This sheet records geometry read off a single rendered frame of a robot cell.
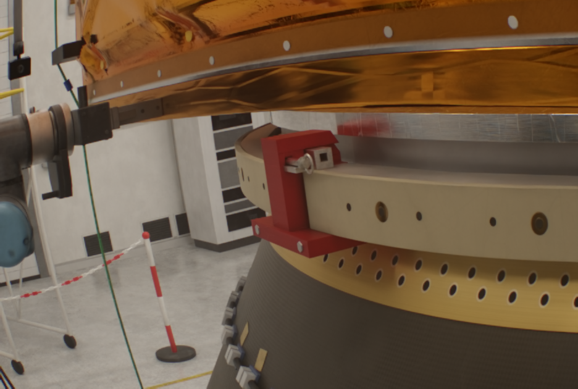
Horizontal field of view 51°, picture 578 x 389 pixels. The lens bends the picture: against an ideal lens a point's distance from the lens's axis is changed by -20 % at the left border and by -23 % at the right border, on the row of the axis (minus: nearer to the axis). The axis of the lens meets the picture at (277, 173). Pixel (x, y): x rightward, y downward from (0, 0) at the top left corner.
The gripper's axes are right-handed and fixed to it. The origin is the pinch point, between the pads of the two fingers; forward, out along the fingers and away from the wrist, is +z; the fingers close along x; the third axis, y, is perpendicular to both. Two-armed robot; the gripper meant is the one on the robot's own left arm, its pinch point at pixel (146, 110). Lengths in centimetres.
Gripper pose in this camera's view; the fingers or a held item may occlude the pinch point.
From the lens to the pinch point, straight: 102.0
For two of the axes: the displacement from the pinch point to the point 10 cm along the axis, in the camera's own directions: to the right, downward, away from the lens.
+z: 8.2, -1.9, 5.3
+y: -1.4, -9.8, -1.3
